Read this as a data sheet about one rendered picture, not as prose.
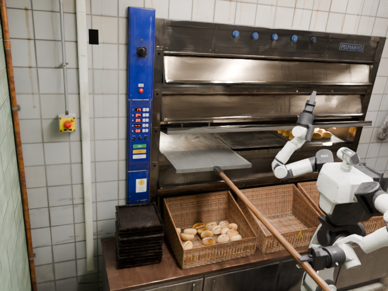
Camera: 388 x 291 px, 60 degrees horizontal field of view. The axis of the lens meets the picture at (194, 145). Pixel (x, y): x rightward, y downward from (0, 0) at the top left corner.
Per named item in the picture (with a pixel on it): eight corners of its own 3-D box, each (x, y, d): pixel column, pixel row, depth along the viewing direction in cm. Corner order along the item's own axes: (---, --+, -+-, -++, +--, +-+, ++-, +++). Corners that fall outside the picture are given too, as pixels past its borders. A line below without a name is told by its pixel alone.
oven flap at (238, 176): (158, 189, 246) (157, 162, 246) (346, 170, 309) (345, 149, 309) (160, 189, 242) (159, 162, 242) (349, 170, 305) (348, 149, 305)
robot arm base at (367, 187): (362, 215, 173) (378, 201, 175) (381, 221, 160) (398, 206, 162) (348, 192, 171) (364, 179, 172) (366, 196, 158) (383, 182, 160)
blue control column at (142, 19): (100, 186, 436) (97, 8, 362) (113, 185, 441) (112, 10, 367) (126, 295, 268) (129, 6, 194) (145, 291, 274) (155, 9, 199)
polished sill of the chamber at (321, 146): (156, 158, 245) (157, 153, 243) (346, 145, 308) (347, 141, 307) (159, 161, 239) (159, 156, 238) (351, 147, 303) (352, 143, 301)
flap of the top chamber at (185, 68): (163, 83, 219) (161, 53, 219) (367, 85, 282) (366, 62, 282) (165, 82, 215) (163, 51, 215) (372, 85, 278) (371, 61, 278)
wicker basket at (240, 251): (160, 228, 258) (161, 197, 249) (225, 218, 279) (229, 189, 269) (181, 271, 216) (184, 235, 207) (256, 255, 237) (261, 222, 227)
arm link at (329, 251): (321, 256, 135) (344, 252, 139) (306, 242, 144) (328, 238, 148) (314, 280, 140) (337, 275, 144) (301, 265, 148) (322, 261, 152)
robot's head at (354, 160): (352, 156, 183) (348, 145, 180) (362, 162, 175) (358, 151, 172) (342, 162, 183) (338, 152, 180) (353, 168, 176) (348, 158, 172)
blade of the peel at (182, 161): (251, 167, 233) (252, 164, 232) (176, 173, 215) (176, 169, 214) (229, 148, 264) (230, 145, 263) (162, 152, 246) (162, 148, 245)
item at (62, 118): (59, 129, 207) (58, 113, 204) (76, 128, 211) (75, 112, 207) (59, 133, 201) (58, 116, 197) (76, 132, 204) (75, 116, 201)
